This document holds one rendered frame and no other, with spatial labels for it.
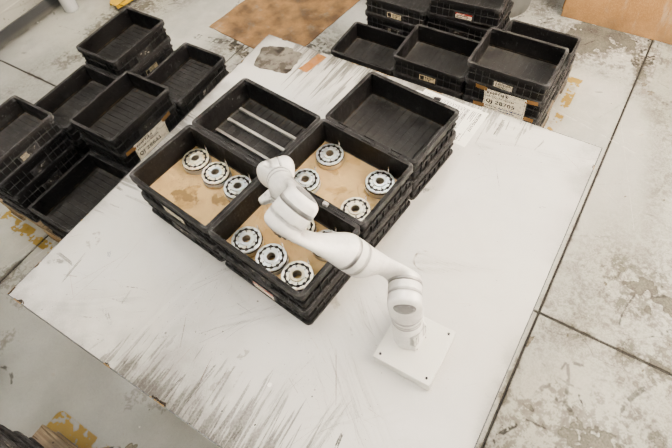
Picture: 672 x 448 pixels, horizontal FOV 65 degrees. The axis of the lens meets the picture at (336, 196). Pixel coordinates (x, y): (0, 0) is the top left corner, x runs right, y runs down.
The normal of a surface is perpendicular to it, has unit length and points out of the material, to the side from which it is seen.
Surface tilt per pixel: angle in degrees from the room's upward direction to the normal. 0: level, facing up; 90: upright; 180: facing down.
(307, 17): 2
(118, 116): 0
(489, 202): 0
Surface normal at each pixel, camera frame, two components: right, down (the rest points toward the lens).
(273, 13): -0.08, -0.58
